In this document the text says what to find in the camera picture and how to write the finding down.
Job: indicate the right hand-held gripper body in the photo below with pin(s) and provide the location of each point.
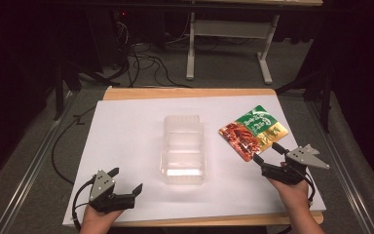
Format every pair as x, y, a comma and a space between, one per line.
293, 165

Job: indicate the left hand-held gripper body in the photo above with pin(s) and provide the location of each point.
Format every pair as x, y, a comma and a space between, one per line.
102, 191

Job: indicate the green and red snack packet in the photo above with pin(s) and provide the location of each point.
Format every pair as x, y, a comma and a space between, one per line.
254, 132

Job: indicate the clear plastic container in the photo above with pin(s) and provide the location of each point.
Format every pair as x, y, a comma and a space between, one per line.
183, 150

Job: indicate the person's right hand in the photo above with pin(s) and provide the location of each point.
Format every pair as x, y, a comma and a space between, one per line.
291, 193

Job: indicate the person's left hand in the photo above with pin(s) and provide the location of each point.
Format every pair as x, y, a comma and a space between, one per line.
98, 219

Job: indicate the white paper sheet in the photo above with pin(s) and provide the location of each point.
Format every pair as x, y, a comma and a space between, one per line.
142, 156

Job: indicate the black metal stand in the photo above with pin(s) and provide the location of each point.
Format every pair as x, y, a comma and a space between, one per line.
60, 87
324, 94

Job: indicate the wooden table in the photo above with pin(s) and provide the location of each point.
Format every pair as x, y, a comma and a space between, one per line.
175, 93

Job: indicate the white metal desk frame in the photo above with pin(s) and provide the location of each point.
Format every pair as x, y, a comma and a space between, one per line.
191, 52

